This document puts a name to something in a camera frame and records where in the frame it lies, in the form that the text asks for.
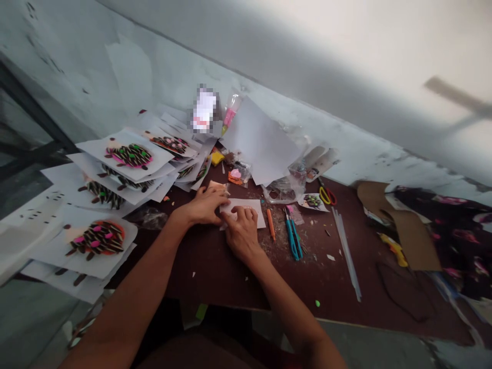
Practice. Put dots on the yellow and red scissors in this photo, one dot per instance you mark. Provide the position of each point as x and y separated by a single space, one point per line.
327 196

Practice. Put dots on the white paper card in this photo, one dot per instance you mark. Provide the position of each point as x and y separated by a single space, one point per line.
260 213

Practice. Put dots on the person's left hand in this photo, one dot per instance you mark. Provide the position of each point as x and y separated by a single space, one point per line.
201 207

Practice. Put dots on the person's body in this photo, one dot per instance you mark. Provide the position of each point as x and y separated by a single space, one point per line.
207 351

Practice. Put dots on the black floral cloth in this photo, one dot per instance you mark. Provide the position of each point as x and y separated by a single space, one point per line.
461 238

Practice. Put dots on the orange craft knife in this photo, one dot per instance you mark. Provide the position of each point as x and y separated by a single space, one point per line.
271 225

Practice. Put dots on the pile of hedgehog craft sheets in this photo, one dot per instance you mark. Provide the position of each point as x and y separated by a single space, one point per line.
115 192

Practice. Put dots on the large blank white sheet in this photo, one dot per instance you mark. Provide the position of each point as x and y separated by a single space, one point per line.
265 146

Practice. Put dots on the peach clay piece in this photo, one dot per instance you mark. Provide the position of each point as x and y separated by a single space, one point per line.
216 186

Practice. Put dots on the crumpled clear plastic wrap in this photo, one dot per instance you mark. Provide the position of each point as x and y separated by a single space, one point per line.
152 219

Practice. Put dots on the brown cardboard pieces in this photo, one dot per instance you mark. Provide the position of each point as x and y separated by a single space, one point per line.
413 230

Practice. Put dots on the orange clay packet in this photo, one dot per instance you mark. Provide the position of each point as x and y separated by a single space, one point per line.
238 177

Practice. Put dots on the dark window frame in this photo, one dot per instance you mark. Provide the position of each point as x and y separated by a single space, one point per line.
34 127

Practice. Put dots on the person's right hand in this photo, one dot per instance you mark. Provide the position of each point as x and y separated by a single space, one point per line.
244 234

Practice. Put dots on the person's right fingers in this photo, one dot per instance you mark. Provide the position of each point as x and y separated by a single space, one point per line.
246 215

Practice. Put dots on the person's left fingers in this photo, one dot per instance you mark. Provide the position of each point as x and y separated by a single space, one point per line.
221 200

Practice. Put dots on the clear plastic bag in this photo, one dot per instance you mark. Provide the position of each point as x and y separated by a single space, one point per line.
286 184

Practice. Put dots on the yellow clay block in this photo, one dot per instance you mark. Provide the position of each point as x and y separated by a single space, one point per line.
217 158

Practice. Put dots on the yellow glue gun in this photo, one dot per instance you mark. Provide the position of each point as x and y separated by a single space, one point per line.
396 250

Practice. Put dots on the small hedgehog cutout card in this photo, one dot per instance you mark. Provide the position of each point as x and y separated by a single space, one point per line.
313 201

